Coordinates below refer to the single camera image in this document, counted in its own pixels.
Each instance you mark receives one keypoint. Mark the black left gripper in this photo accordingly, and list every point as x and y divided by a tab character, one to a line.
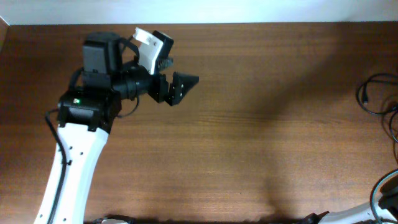
176	96

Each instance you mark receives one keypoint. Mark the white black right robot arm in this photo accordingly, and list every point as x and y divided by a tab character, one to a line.
381	208

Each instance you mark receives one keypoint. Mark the black device at table edge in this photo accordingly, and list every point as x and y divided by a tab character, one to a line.
114	219

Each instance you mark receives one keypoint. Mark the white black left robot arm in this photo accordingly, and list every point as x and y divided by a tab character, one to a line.
114	69

